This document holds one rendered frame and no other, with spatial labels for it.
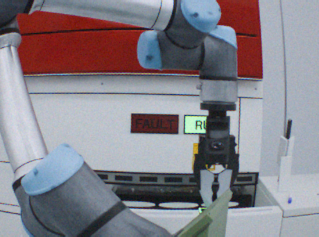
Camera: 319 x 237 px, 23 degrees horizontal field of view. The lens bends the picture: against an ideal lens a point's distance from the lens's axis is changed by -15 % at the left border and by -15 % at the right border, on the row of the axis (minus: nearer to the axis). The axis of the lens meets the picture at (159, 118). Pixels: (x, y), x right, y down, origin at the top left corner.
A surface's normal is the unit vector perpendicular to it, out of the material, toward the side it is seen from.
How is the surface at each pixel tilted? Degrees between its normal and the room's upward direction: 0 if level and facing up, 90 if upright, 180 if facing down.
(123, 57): 90
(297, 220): 90
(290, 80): 90
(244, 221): 90
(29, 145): 63
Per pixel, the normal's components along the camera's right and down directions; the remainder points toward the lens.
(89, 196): 0.29, -0.38
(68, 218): -0.29, 0.16
